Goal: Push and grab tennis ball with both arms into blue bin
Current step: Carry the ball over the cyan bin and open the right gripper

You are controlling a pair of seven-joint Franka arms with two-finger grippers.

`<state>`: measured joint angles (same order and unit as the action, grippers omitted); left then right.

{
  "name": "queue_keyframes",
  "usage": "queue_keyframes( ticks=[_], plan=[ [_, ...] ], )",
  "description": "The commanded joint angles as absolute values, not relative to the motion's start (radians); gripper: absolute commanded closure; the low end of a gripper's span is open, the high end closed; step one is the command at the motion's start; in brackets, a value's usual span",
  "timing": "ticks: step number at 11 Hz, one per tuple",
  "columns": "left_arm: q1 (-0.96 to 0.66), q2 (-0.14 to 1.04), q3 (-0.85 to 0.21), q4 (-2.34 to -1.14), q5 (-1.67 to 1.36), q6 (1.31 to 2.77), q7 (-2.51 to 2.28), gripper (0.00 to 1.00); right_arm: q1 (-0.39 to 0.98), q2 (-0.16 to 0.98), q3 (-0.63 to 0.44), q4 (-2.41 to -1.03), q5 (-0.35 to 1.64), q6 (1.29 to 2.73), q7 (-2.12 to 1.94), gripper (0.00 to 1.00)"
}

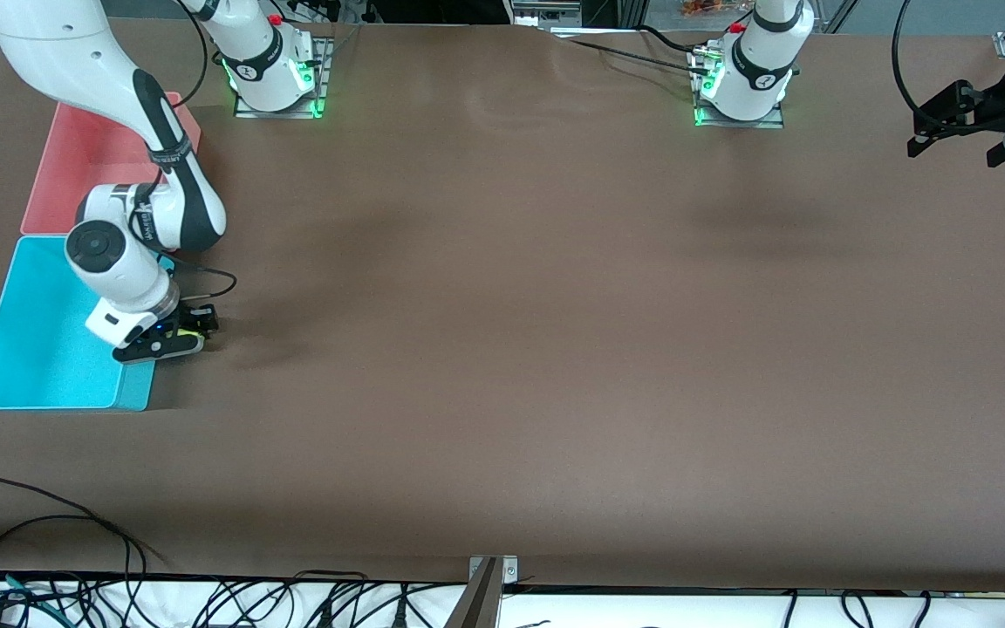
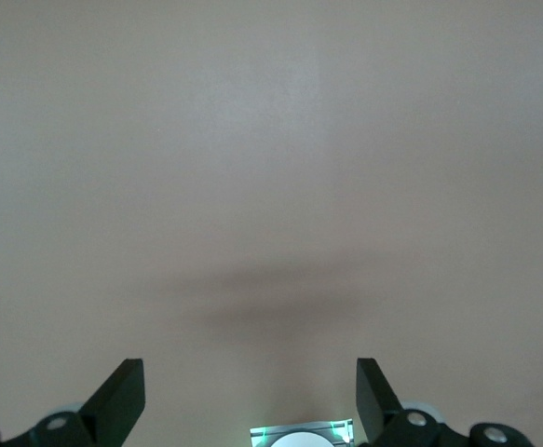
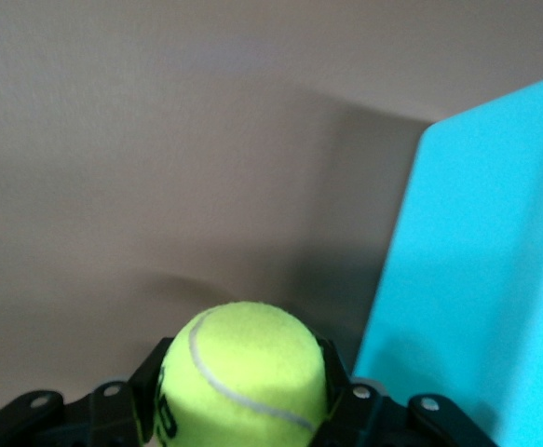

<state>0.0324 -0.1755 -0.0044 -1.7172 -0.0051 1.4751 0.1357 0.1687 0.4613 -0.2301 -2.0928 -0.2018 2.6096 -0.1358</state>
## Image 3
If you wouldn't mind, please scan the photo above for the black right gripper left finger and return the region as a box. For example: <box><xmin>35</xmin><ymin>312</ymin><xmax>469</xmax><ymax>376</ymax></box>
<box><xmin>0</xmin><ymin>337</ymin><xmax>174</xmax><ymax>447</ymax></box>

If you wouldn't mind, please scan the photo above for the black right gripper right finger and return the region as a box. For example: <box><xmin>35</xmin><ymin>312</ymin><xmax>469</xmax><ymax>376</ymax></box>
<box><xmin>317</xmin><ymin>337</ymin><xmax>500</xmax><ymax>447</ymax></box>

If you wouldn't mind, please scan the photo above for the yellow-green tennis ball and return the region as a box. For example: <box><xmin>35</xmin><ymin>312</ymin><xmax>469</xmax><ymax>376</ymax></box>
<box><xmin>156</xmin><ymin>301</ymin><xmax>336</xmax><ymax>447</ymax></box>

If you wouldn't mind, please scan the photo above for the blue plastic bin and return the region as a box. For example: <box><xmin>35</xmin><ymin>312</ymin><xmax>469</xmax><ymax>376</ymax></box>
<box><xmin>352</xmin><ymin>69</ymin><xmax>543</xmax><ymax>447</ymax></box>

